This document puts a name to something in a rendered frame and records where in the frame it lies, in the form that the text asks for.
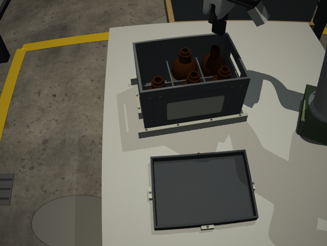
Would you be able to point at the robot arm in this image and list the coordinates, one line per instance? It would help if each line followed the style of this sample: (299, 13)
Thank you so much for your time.
(317, 102)

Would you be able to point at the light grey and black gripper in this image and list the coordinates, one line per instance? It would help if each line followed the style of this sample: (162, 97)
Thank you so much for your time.
(219, 10)

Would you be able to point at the dark grey divided crate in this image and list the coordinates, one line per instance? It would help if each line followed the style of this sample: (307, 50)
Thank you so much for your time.
(190, 102)

